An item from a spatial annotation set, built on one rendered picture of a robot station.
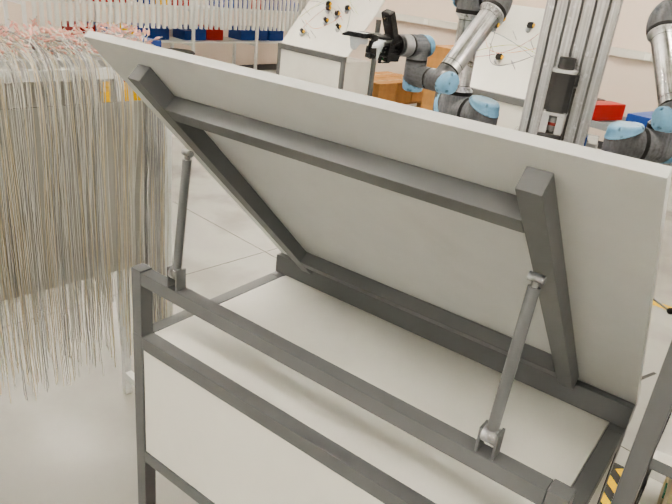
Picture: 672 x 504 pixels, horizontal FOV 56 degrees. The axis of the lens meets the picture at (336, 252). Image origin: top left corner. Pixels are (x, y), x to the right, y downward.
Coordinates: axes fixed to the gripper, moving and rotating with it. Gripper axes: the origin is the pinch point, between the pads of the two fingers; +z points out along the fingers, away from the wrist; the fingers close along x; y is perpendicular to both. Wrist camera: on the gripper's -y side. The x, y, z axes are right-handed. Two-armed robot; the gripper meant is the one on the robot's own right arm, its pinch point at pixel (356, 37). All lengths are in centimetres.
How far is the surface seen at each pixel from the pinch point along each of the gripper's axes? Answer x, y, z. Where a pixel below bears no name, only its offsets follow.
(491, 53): 237, 73, -404
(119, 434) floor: 18, 162, 67
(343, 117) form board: -79, -8, 73
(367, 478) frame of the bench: -99, 65, 64
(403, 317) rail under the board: -59, 67, 13
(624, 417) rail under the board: -122, 59, -1
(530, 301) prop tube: -114, 12, 55
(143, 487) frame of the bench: -33, 129, 81
